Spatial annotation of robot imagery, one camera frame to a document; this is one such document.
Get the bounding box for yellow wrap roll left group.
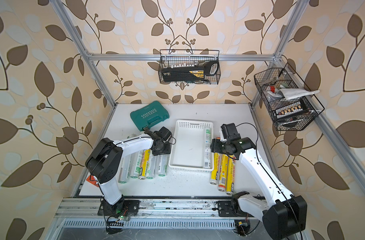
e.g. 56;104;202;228
138;150;151;180

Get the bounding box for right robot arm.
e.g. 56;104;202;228
210;138;307;240

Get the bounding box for socket bit set tray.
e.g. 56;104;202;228
273;101;309;120

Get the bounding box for yellow wrap roll rightmost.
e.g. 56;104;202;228
225;158;235;196

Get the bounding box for clear green label wrap roll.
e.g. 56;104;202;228
157;155;169;177

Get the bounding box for white green wrap roll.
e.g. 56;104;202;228
203;126;211;169

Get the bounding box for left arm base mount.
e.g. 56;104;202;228
97;199;140;217

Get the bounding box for white paper sheet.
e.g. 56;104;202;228
277;89;319;100

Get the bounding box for black wire basket wall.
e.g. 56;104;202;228
158;49;221;85
254;63;325;131

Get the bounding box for white text wrap roll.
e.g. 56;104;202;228
129;150;144;179

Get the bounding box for black wire basket back wall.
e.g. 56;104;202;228
158;49;221;85

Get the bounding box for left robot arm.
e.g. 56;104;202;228
86;127;172;207

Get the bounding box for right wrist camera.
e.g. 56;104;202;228
220;123;241;142

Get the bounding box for black yellow hand saw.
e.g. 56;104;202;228
158;60;220;85

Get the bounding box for black wire basket right wall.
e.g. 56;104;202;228
254;63;325;131

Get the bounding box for grape print wrap roll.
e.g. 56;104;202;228
118;155;131;184

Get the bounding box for yellow wrap roll chef label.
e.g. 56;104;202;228
210;153;221;185

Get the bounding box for white plastic perforated basket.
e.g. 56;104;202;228
168;120;213;172

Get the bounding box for yellow PE wrap roll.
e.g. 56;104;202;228
218;155;229;192

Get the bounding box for orange handled pliers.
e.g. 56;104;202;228
86;175;99;187

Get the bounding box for green plastic tool case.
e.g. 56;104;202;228
130;101;169;131

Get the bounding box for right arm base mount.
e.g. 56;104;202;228
215;201;238;218

